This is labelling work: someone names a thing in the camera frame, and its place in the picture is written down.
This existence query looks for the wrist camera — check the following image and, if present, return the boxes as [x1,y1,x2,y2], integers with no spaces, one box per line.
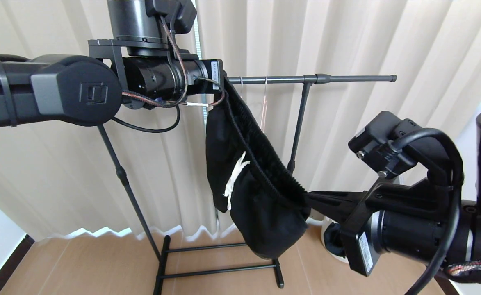
[348,111,450,205]
[145,0,197,34]

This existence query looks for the black clothes rack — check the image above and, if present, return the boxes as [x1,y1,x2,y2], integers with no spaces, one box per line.
[97,74,397,295]

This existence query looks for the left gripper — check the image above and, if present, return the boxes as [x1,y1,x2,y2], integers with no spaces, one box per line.
[123,57,225,111]

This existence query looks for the beige curtain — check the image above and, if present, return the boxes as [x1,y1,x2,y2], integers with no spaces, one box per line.
[0,0,481,242]

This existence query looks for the black drawstring shorts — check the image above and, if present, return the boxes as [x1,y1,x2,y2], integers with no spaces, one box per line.
[205,76,311,259]

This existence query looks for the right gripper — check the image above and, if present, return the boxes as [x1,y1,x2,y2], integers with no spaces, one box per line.
[340,179,478,277]

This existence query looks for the white laundry basket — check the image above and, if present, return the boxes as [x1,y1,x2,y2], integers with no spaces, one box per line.
[321,216,350,263]

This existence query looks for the black garment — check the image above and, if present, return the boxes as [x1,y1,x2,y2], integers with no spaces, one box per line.
[324,223,347,258]

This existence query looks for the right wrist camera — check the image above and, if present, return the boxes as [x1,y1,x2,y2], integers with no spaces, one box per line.
[348,111,450,205]

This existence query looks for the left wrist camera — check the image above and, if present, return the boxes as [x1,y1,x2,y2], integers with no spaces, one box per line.
[145,0,197,34]

